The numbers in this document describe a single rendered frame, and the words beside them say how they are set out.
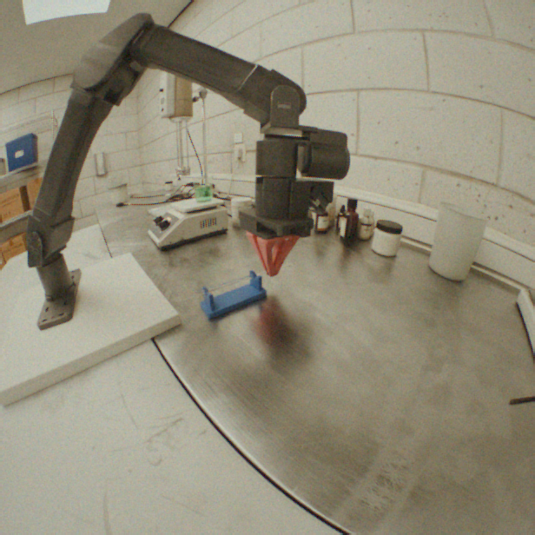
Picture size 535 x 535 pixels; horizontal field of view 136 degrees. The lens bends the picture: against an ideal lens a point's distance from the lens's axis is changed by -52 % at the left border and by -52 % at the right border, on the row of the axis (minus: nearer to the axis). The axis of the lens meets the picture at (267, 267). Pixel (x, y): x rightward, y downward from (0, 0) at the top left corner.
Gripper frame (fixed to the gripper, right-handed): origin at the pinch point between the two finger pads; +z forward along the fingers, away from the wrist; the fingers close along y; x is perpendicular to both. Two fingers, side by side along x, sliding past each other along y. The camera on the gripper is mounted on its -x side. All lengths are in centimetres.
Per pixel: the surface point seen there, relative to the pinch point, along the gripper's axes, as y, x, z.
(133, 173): 274, 0, -13
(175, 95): 67, -3, -46
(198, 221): 28.0, 1.7, -2.2
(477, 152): -21, -50, -29
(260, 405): -16.1, 13.6, 3.5
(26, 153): 224, 119, -60
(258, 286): -1.1, 3.5, 1.2
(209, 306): -0.9, 11.4, 1.8
